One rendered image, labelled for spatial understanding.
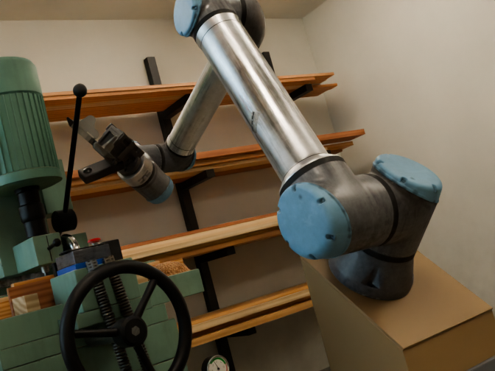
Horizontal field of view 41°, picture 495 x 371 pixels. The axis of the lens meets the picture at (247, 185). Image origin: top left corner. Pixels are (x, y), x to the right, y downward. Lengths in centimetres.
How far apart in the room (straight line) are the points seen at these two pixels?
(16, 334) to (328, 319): 65
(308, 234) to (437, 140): 359
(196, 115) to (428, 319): 85
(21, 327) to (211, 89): 78
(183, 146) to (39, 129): 47
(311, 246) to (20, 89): 82
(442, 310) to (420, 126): 344
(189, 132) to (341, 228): 81
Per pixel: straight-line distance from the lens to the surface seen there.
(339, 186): 126
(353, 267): 144
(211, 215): 461
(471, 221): 473
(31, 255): 166
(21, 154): 165
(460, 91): 465
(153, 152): 199
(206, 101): 184
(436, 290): 157
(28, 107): 169
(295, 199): 126
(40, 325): 150
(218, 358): 163
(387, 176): 135
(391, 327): 140
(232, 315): 401
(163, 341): 162
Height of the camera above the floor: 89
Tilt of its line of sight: 6 degrees up
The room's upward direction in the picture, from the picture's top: 15 degrees counter-clockwise
